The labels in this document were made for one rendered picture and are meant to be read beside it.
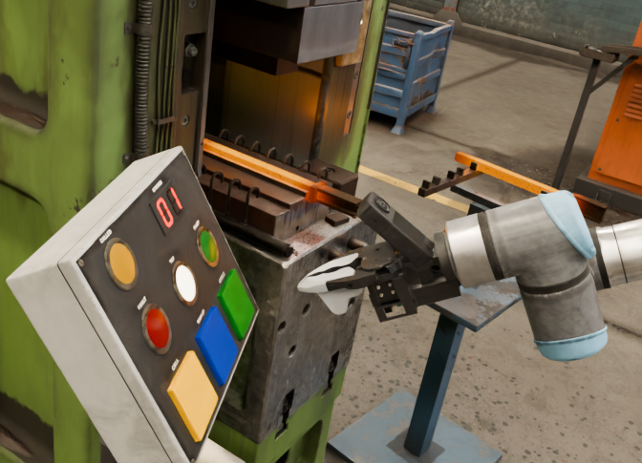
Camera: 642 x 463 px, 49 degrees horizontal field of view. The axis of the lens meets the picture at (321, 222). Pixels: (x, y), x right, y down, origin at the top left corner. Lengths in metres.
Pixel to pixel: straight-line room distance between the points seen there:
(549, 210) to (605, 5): 7.89
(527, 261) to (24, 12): 0.88
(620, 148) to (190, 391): 4.07
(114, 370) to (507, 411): 2.00
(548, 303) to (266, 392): 0.73
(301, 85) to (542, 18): 7.37
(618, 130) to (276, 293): 3.56
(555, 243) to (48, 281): 0.57
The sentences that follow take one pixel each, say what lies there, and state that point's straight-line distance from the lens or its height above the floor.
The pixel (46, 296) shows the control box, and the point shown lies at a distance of 0.75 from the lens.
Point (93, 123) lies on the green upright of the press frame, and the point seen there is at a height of 1.18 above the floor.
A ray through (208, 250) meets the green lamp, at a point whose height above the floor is 1.09.
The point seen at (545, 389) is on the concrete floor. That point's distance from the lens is 2.80.
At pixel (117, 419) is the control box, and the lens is 0.81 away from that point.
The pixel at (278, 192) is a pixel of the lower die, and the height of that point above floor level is 0.99.
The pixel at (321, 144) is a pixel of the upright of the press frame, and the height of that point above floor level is 0.99.
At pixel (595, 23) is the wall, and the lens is 8.78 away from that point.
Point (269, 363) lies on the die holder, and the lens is 1.43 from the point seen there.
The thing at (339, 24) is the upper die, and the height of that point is 1.33.
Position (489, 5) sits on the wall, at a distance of 9.10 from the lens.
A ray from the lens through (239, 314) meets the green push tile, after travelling 1.00.
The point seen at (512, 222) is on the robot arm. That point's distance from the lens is 0.89.
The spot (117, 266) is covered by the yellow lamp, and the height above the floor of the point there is 1.17.
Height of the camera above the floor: 1.57
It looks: 26 degrees down
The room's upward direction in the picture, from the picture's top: 10 degrees clockwise
